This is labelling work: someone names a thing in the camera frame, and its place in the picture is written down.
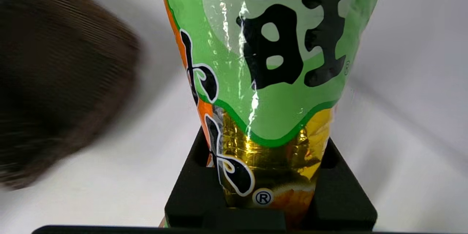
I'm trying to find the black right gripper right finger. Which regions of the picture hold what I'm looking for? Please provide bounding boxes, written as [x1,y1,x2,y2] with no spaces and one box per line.
[300,137,378,231]

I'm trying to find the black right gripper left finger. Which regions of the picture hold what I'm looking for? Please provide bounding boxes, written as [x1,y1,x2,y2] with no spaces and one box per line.
[165,126,228,229]

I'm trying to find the orange green snack bag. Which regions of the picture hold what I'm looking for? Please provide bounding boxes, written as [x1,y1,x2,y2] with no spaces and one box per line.
[154,0,388,229]

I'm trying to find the dark brown wicker basket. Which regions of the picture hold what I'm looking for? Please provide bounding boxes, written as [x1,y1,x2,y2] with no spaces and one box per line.
[0,0,143,190]

